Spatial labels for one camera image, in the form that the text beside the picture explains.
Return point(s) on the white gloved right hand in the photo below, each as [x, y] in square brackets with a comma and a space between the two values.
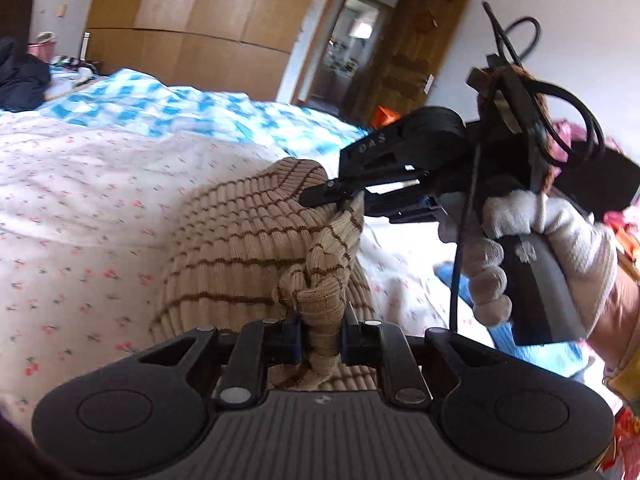
[586, 253]

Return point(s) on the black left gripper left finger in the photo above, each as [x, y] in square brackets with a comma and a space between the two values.
[259, 346]

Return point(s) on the orange cardboard box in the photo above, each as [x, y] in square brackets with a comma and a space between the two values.
[382, 117]

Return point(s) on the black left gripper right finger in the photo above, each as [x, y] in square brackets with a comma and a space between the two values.
[384, 347]

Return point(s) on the brown wooden door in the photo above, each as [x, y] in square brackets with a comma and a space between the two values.
[409, 57]

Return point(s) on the pink bucket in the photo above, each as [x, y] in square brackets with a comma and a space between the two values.
[43, 47]

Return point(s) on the beige brown striped knit sweater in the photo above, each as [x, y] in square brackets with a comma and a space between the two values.
[247, 250]

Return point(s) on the blue white checkered quilt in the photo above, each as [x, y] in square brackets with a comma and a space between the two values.
[141, 104]

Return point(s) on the dark navy jacket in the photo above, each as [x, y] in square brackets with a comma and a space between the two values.
[24, 78]

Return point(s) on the brown wooden wardrobe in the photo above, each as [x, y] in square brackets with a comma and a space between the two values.
[212, 45]

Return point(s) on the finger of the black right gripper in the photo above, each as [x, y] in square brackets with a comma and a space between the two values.
[347, 186]
[405, 205]

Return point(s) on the white cherry print bedsheet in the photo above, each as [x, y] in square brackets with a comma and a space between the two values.
[86, 218]

